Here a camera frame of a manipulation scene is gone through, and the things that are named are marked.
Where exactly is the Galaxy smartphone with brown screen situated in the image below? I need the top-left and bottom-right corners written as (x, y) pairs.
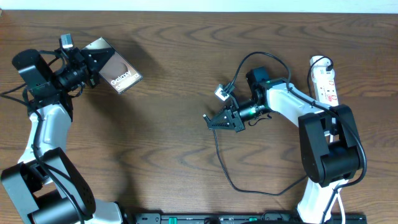
top-left (82, 37), bottom-right (143, 94)

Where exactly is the black charger cable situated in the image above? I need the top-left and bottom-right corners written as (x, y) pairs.
top-left (202, 55), bottom-right (335, 197)

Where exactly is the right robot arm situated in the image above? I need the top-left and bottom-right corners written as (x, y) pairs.
top-left (203, 67), bottom-right (368, 223)

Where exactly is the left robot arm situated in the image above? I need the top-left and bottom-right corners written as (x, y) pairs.
top-left (1, 47), bottom-right (135, 223)

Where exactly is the white power strip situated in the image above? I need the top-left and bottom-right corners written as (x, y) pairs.
top-left (310, 55), bottom-right (339, 106)

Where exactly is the black mounting rail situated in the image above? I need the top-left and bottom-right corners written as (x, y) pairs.
top-left (133, 212), bottom-right (368, 224)

